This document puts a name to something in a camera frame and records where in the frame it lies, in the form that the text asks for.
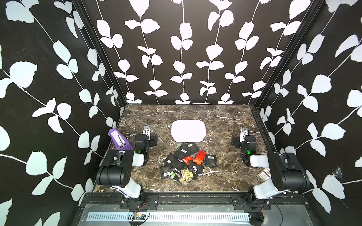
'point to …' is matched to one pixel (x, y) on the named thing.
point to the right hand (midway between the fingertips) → (240, 133)
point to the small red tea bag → (186, 159)
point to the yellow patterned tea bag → (186, 176)
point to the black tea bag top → (187, 149)
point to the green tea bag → (172, 175)
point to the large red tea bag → (200, 157)
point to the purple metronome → (119, 141)
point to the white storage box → (188, 131)
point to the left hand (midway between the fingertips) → (147, 131)
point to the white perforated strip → (170, 217)
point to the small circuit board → (138, 216)
